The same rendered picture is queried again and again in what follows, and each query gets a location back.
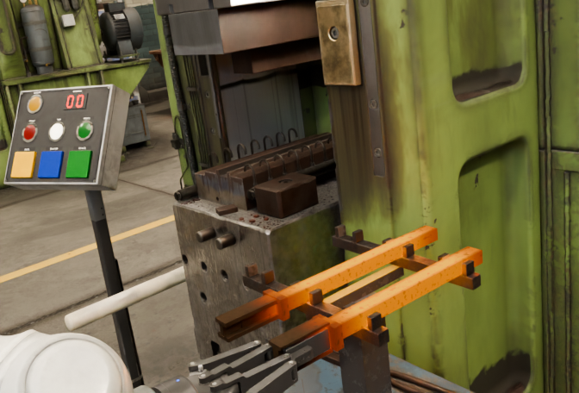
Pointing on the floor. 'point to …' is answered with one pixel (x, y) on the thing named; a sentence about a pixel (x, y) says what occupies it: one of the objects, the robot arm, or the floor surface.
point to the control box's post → (112, 280)
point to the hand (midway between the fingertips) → (302, 346)
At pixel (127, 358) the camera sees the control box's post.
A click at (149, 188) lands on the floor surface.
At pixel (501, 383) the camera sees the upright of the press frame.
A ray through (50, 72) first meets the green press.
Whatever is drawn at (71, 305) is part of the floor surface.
